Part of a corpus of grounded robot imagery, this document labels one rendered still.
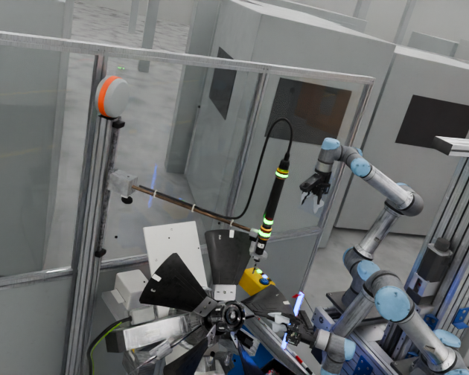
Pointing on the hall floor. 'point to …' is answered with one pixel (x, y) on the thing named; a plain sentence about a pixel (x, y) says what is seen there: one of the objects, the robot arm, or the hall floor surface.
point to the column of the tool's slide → (83, 295)
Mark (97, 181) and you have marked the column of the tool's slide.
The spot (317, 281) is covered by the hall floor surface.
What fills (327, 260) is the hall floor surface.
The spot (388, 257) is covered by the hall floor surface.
